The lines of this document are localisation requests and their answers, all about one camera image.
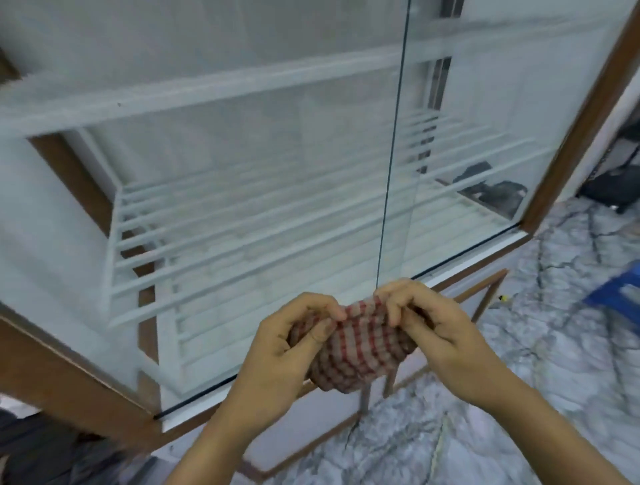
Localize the person's left hand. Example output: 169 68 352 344
227 292 348 433

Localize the person's right hand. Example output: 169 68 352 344
372 279 503 406

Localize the red checked cloth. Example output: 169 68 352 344
287 296 418 395

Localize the person's left forearm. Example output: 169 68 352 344
162 395 266 485

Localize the person's right forearm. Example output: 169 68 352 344
467 367 633 485

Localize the white slatted rack shelf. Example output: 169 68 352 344
102 107 561 330

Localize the sliding glass door panel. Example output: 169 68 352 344
0 0 412 418

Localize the blue plastic stool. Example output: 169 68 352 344
584 272 640 326

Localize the black bag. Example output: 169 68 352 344
577 120 640 215

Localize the wooden framed glass display cabinet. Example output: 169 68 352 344
0 0 640 485

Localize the white flat shelf board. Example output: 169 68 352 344
0 15 621 138

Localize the dark grey fabric pile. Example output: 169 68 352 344
0 407 156 485

